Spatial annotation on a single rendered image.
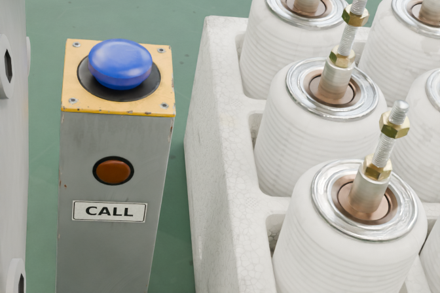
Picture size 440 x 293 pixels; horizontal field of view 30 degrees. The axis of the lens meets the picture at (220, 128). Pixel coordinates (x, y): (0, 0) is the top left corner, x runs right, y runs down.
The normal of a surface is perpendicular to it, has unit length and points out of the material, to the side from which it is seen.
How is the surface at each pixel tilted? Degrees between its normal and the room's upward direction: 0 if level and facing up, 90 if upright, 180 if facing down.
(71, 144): 90
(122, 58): 0
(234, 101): 0
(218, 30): 0
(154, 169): 90
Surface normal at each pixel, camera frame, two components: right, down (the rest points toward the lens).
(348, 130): 0.25, -0.07
